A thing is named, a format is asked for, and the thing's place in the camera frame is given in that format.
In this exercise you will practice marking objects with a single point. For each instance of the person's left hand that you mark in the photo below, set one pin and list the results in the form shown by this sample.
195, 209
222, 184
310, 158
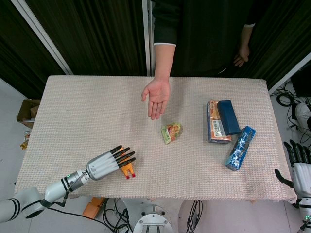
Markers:
241, 55

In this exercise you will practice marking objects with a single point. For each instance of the person's open right hand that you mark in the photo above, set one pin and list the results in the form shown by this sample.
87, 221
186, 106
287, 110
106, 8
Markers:
156, 97

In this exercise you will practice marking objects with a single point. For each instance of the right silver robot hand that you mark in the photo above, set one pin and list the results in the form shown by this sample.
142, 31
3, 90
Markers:
300, 167

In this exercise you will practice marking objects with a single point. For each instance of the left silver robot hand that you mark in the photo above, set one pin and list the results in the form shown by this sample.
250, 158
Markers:
103, 165

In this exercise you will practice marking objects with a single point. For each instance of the yellow rubber chicken toy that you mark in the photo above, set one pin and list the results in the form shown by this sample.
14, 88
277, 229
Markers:
127, 168

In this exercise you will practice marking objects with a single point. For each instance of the person's right forearm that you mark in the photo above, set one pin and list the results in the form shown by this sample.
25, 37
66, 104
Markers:
164, 60

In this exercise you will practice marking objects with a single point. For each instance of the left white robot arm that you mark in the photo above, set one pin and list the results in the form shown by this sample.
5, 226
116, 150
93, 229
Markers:
41, 194

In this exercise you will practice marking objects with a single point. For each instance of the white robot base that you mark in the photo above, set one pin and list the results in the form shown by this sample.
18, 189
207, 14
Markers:
152, 221

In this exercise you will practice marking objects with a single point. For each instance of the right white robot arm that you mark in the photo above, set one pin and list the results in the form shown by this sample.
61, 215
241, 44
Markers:
305, 213

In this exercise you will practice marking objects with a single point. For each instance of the green snack packet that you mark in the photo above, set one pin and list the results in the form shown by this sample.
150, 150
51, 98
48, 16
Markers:
172, 132

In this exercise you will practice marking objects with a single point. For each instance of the beige woven tablecloth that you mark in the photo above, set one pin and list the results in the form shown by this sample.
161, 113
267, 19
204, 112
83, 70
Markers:
155, 136

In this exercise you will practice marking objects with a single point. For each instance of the person in black clothing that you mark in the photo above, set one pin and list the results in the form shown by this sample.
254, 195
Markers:
204, 36

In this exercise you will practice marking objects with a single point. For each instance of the orange box under table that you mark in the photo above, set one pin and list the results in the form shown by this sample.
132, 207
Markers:
93, 206

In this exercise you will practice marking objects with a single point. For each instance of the white shoe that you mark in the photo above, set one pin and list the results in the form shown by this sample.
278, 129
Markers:
303, 115

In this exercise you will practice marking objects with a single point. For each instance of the light blue biscuit package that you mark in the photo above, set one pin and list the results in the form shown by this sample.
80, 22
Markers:
240, 148

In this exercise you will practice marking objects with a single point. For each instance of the dark blue box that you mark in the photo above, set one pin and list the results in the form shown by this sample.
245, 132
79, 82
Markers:
228, 117

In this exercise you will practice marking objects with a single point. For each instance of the orange biscuit package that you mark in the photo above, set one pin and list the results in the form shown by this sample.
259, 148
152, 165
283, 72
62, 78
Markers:
216, 126

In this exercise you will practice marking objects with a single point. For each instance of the yellow snack wrapper on floor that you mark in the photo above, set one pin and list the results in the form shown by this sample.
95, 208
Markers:
25, 142

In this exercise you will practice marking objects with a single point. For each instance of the brown cardboard box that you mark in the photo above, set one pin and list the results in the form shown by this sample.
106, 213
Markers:
28, 112

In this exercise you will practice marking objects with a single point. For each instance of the white curtain frame post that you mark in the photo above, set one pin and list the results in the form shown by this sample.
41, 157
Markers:
146, 36

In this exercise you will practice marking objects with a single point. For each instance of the white diagonal frame bar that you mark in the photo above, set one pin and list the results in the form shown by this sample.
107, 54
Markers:
41, 34

